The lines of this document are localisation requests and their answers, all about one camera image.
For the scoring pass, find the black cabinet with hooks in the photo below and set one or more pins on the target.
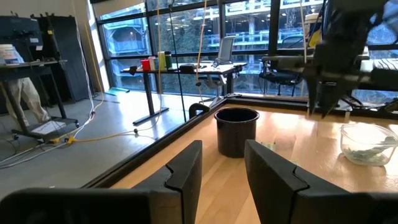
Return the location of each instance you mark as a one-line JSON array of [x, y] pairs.
[[71, 62]]

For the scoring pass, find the green white sweetener packet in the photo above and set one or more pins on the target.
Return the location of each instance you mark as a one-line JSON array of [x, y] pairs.
[[370, 154]]

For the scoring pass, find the black pouch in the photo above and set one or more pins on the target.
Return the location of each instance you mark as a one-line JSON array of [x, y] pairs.
[[187, 68]]

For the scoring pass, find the light green cup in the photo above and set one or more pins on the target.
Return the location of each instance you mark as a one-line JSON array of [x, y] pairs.
[[161, 60]]

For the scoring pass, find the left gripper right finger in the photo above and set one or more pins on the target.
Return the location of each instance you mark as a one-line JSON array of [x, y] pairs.
[[273, 193]]

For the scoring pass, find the black mug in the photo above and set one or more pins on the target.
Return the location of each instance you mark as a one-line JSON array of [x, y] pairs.
[[236, 137]]

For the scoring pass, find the square clear plastic container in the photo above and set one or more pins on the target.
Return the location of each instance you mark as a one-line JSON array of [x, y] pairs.
[[351, 133]]

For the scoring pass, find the black office chair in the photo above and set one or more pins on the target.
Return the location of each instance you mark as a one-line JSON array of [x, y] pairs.
[[280, 76]]

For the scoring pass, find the green floor mat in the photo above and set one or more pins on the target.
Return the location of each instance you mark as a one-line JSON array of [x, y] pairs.
[[116, 91]]

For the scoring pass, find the dark green bottle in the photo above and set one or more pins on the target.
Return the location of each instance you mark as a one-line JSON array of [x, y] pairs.
[[168, 59]]

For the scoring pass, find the black standing desk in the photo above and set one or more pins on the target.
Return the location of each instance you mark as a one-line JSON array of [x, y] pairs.
[[211, 69]]

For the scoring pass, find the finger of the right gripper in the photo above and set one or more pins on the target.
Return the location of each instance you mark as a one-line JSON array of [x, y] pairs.
[[329, 96], [313, 90]]

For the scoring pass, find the white cup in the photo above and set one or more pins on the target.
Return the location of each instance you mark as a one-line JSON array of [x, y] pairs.
[[152, 63]]

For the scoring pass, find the red cup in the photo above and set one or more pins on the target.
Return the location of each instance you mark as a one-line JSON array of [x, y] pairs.
[[145, 65]]

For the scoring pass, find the dark grey cabinet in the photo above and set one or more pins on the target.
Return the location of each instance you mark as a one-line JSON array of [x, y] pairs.
[[18, 31]]

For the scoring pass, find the black rolling cart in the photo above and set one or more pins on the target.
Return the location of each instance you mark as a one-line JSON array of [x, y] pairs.
[[31, 64]]

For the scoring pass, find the white paper sheet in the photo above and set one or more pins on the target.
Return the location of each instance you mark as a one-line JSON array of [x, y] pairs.
[[48, 127]]

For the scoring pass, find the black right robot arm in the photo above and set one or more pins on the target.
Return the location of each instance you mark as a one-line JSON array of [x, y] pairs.
[[351, 21]]

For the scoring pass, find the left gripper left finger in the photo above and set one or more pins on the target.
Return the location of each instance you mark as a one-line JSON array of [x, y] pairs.
[[174, 193]]

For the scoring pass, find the person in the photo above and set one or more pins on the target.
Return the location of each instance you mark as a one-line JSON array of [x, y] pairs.
[[29, 96]]

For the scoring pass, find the white blue box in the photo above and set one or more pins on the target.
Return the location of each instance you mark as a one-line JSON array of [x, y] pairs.
[[9, 54]]

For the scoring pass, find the grey office chair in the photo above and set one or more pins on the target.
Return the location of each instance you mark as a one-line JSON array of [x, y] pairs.
[[226, 48]]

